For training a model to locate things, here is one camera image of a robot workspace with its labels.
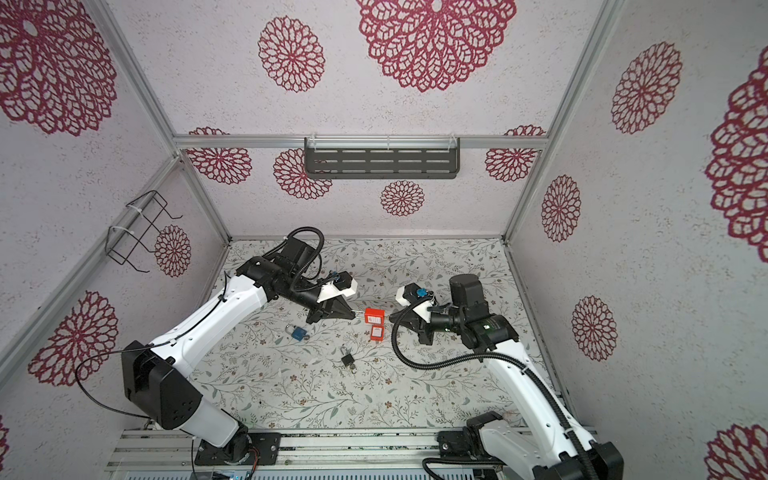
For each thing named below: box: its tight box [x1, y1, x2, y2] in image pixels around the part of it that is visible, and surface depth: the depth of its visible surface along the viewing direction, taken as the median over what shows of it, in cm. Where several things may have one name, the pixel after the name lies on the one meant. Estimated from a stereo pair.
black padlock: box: [340, 344, 355, 367], surface depth 91 cm
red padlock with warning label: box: [364, 308, 387, 325], surface depth 70 cm
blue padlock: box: [285, 324, 307, 341], surface depth 96 cm
